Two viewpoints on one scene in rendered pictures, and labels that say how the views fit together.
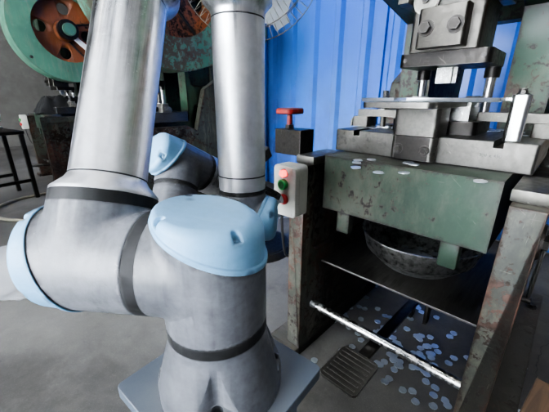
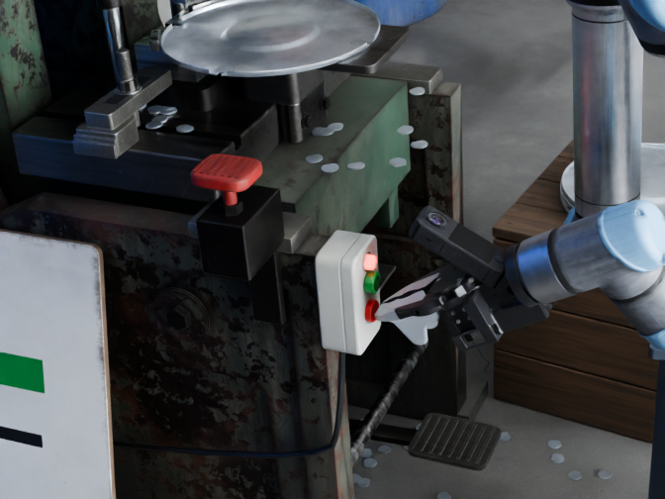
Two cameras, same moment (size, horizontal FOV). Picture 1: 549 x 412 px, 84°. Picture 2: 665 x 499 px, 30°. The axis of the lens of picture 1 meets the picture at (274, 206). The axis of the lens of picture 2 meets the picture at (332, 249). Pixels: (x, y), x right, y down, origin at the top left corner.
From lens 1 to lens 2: 1.74 m
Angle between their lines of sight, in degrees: 95
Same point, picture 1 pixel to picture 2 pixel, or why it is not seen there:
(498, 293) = (456, 187)
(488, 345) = not seen: hidden behind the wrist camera
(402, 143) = (306, 110)
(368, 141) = (252, 145)
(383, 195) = (351, 194)
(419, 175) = (369, 131)
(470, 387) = not seen: hidden behind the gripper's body
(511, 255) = (455, 142)
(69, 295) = not seen: outside the picture
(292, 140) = (271, 221)
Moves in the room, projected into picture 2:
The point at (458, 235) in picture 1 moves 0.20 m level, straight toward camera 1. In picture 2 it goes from (397, 170) to (533, 176)
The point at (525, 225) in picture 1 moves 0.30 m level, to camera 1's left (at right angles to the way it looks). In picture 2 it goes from (456, 105) to (556, 187)
